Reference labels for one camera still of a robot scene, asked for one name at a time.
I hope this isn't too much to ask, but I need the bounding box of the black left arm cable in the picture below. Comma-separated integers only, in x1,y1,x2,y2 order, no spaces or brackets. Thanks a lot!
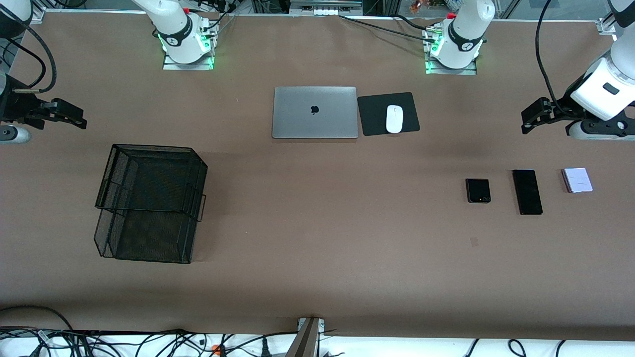
536,0,566,112

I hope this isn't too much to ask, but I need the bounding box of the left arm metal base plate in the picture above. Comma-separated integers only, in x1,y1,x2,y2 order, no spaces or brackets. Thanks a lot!
425,55,478,76

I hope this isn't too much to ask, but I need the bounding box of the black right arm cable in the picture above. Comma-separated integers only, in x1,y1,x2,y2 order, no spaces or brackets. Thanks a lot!
0,12,57,95

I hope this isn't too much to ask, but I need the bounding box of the lavender flip phone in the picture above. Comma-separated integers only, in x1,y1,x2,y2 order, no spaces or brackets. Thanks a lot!
562,168,594,194

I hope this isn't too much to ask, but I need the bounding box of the large black smartphone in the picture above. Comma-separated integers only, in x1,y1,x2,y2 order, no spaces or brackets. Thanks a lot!
512,169,543,215

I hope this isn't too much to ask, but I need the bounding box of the silver closed laptop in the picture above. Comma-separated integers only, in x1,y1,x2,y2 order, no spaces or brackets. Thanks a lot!
272,86,359,139

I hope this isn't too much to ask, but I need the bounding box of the silver power strip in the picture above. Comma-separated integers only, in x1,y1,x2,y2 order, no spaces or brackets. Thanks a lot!
289,0,363,16

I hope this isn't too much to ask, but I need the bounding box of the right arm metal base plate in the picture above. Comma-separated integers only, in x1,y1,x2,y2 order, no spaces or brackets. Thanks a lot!
163,47,215,71

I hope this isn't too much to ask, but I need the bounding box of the aluminium profile post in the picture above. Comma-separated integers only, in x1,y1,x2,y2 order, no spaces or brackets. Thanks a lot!
285,317,325,357

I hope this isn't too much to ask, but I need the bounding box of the white computer mouse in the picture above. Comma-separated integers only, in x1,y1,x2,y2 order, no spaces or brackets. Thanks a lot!
386,105,403,134

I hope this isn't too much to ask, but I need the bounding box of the black cable across table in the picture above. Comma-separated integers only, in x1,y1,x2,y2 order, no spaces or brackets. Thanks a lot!
339,15,437,43

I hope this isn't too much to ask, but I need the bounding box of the black wire mesh basket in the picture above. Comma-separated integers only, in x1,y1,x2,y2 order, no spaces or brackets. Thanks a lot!
94,144,208,264

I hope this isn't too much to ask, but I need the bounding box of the black mouse pad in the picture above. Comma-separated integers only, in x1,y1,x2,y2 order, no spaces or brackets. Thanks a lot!
357,92,421,136

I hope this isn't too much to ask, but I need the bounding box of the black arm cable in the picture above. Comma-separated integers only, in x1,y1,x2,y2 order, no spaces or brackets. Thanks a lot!
536,0,566,112
0,12,57,95

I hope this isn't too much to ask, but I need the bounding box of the small black flip phone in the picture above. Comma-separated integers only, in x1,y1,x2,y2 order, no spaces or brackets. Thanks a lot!
465,178,492,204

